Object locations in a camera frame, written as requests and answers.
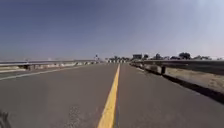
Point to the grey metal guardrail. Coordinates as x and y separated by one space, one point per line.
40 62
186 62

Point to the striped road barrier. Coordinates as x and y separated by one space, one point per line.
116 61

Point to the yellow painted line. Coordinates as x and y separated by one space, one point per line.
110 100

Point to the row of trees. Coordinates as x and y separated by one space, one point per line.
184 55

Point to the grey asphalt road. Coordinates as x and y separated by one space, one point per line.
66 90

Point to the building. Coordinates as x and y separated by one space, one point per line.
137 56

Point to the pale dry dirt strip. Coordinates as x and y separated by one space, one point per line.
200 79

